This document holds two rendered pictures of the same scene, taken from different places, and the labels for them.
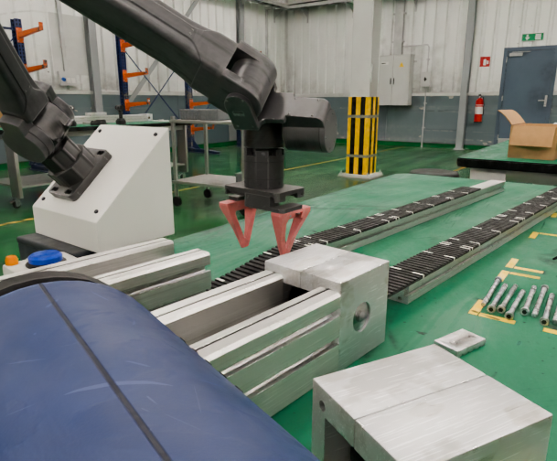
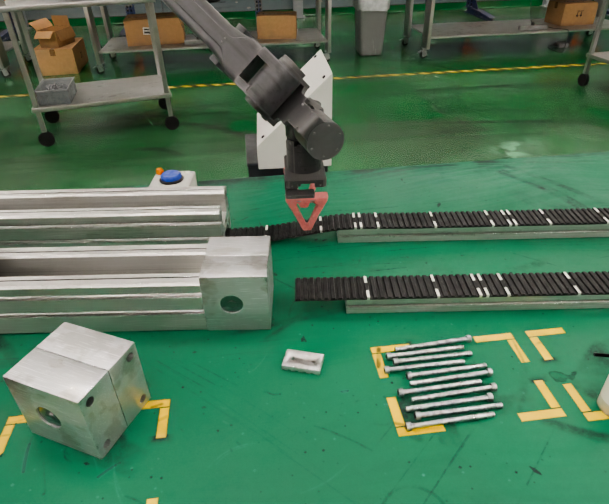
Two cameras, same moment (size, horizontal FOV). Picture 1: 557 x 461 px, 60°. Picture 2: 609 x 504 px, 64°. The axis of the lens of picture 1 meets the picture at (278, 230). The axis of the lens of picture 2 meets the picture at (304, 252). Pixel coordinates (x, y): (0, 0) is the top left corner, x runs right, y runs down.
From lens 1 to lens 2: 0.61 m
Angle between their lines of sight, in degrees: 47
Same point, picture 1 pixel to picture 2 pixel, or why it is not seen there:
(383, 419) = (39, 354)
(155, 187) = not seen: hidden behind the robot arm
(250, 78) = (256, 85)
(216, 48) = (238, 55)
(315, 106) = (305, 119)
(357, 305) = (223, 295)
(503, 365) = (295, 394)
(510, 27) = not seen: outside the picture
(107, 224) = (266, 149)
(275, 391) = (140, 319)
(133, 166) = not seen: hidden behind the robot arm
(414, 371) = (92, 347)
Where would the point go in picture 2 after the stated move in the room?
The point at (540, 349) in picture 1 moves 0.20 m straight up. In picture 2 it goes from (346, 406) to (351, 271)
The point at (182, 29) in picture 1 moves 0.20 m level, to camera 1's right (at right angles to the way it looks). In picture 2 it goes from (217, 38) to (311, 60)
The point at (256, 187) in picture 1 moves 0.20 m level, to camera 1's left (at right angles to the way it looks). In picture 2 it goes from (288, 168) to (218, 137)
